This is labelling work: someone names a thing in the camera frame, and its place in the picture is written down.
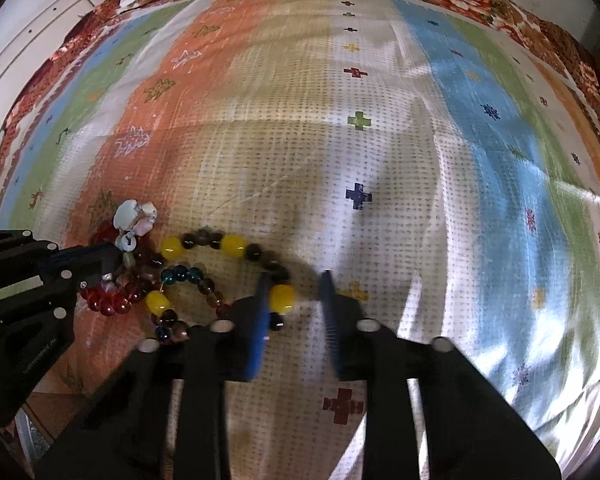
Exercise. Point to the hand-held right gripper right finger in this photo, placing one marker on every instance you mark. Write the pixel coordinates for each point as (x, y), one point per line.
(330, 320)

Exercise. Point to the silver metal tin box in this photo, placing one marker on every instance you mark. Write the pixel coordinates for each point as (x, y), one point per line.
(30, 437)

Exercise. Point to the striped colourful mat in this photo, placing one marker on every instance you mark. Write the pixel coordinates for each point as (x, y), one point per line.
(380, 160)

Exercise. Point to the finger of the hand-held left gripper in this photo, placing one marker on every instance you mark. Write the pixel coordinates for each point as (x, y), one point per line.
(82, 254)
(95, 271)

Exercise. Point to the white headboard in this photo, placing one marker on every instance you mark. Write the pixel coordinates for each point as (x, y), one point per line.
(25, 50)

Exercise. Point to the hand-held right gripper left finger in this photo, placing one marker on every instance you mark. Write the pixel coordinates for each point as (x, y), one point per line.
(260, 330)

